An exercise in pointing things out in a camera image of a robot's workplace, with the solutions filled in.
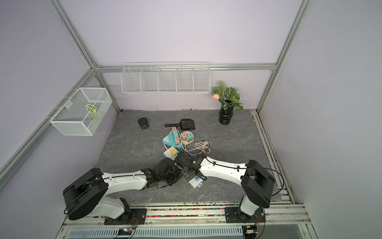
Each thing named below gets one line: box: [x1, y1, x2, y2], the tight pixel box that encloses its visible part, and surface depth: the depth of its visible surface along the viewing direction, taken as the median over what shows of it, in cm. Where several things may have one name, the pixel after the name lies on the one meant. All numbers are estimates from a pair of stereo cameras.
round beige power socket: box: [180, 130, 194, 146], surface depth 101 cm
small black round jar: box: [137, 117, 150, 129], surface depth 111 cm
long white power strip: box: [174, 161, 204, 189], surface depth 75 cm
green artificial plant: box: [211, 80, 244, 111], surface depth 95 cm
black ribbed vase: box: [218, 103, 234, 125], surface depth 110 cm
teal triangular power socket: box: [162, 131, 182, 150], surface depth 101 cm
